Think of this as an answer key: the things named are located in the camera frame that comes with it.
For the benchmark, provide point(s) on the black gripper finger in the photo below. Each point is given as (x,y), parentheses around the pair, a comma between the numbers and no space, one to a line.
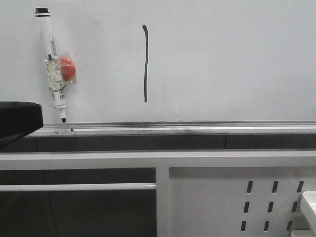
(18,119)

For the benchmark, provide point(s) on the white black-tipped whiteboard marker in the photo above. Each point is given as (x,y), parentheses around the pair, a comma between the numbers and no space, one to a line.
(51,60)

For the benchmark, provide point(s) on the red round magnet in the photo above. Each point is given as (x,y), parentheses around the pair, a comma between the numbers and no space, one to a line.
(67,68)

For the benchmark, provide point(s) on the white plastic marker tray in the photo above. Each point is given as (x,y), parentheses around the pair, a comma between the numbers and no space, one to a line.
(308,209)

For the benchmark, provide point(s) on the white whiteboard with aluminium frame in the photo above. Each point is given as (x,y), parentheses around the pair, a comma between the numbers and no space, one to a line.
(167,66)

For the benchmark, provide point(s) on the white metal pegboard stand frame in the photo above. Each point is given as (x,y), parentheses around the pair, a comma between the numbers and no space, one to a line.
(155,194)

